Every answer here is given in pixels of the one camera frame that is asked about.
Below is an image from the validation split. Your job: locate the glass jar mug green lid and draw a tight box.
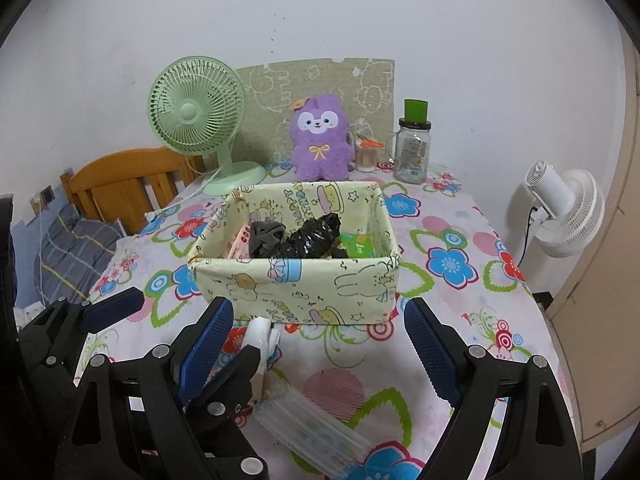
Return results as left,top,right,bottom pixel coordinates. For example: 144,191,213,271
385,98,433,184

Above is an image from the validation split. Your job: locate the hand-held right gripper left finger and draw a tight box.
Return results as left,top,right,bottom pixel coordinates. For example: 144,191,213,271
52,296,235,480

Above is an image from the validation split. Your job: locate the black plastic bag roll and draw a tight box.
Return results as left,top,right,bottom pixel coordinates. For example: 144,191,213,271
282,212,342,260

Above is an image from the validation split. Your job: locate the dark grey cloth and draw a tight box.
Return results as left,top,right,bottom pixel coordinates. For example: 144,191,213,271
247,220,285,258

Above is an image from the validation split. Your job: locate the white power cable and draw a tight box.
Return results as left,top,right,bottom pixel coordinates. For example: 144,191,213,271
142,167,221,223

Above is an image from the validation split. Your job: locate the purple plush toy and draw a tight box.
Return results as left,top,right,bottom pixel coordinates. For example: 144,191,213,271
290,92,353,182

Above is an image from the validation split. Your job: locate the white standing fan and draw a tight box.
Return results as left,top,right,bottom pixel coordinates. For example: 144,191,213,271
525,161,606,259

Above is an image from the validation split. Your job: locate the grey plaid pillow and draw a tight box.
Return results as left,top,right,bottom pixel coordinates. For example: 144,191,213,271
35,205,128,306

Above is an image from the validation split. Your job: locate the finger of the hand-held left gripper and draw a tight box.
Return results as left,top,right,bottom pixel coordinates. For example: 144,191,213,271
20,287,146,386
187,345,263,480

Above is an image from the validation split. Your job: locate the pink small box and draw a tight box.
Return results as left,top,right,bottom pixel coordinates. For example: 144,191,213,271
227,225,253,260

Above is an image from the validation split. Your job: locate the beige cabinet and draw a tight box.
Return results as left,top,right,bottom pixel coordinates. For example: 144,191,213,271
545,25,640,456

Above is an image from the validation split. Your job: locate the black fan cable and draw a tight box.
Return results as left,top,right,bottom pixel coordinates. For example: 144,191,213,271
516,205,538,268

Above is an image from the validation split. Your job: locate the green colourful booklet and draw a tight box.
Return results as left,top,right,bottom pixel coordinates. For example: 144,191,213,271
340,232,376,258

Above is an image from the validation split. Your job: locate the clear plastic pack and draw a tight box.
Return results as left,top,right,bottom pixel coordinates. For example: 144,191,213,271
254,387,373,478

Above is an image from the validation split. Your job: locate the green desk fan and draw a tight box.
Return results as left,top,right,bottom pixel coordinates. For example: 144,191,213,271
146,56,267,197

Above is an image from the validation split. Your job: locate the blue bed sheet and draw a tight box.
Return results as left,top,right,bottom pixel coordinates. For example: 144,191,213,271
10,210,66,311

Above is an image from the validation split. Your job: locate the yellow printed fabric storage box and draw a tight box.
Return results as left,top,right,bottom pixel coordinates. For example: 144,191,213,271
187,181,401,327

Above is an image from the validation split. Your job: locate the cotton swab jar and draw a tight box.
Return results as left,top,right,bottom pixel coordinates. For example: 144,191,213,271
355,140,381,173

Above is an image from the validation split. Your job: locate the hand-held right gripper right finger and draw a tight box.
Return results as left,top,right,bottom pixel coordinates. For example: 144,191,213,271
404,297,583,480

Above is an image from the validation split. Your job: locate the wooden headboard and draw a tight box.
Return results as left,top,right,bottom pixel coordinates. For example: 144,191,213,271
60,147,206,236

